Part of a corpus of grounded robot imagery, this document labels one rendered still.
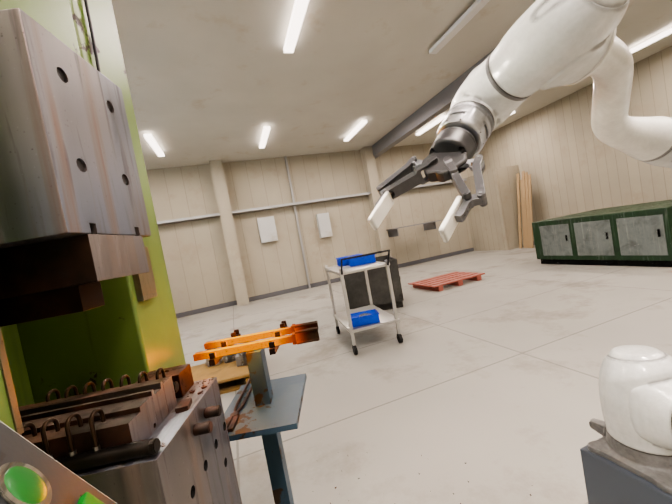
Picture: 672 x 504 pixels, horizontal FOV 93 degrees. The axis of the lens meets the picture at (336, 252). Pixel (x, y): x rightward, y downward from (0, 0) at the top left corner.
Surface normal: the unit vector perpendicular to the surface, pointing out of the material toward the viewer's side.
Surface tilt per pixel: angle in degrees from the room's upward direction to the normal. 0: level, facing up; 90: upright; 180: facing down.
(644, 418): 91
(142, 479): 90
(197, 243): 90
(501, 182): 90
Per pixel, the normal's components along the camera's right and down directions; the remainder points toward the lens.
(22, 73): 0.07, 0.03
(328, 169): 0.31, -0.01
